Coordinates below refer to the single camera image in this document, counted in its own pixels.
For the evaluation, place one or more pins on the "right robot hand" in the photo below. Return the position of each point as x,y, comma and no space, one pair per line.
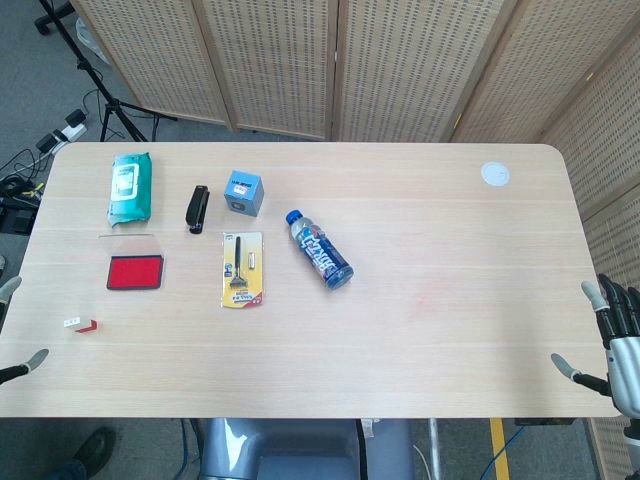
622,350

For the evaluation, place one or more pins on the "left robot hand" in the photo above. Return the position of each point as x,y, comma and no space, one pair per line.
30,361

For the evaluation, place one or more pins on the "small red stamp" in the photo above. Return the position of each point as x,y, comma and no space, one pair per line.
86,327

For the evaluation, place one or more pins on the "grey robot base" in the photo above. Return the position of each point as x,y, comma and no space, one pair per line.
300,450

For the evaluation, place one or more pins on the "red ink pad clear lid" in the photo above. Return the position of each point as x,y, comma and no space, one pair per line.
136,272

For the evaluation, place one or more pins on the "black shoe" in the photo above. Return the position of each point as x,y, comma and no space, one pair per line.
95,447

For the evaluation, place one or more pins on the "green wet wipes pack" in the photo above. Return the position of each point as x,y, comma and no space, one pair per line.
131,192

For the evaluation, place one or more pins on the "metal table leg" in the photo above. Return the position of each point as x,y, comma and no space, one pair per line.
434,447

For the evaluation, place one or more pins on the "white round sticker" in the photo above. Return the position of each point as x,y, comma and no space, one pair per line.
495,173

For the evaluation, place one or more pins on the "black power adapter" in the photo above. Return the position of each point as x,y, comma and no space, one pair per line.
47,142
76,118

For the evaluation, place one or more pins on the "black stapler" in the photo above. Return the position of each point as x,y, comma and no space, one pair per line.
196,207

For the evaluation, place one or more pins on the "yellow razor blister pack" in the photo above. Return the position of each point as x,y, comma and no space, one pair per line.
242,272

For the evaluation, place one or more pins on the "white power strip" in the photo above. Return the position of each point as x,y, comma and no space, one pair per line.
70,133

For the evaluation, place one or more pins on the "blue cube box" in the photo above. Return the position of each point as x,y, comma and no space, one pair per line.
244,192

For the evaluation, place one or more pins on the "black tripod stand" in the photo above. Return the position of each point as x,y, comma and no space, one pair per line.
107,95

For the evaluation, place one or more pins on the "blue drink bottle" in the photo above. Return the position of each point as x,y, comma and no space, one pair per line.
320,252

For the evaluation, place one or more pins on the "black chair caster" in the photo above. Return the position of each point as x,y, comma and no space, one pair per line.
42,25

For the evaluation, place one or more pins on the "wicker folding screen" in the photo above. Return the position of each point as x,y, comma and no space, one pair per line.
280,60

